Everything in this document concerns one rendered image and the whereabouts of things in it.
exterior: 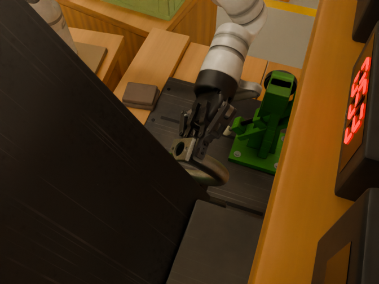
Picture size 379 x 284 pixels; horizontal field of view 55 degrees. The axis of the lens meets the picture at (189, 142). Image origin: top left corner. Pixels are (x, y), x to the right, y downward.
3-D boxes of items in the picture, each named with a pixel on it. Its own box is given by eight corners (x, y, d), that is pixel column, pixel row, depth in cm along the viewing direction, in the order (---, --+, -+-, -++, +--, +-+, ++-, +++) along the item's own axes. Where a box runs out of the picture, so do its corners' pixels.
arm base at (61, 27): (44, 60, 123) (25, 21, 108) (59, 40, 127) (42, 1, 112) (68, 68, 122) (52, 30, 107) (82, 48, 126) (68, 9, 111)
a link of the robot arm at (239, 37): (224, 72, 74) (201, 47, 67) (245, 12, 78) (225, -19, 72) (254, 71, 69) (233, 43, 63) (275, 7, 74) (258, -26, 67)
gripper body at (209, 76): (190, 71, 68) (173, 115, 65) (219, 61, 61) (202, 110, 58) (218, 91, 72) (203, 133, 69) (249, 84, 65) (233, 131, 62)
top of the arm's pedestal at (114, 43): (5, 93, 123) (0, 85, 120) (46, 30, 140) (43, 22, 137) (95, 109, 119) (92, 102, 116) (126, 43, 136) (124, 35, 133)
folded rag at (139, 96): (160, 91, 112) (159, 85, 109) (153, 111, 107) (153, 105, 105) (129, 86, 113) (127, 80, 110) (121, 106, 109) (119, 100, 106)
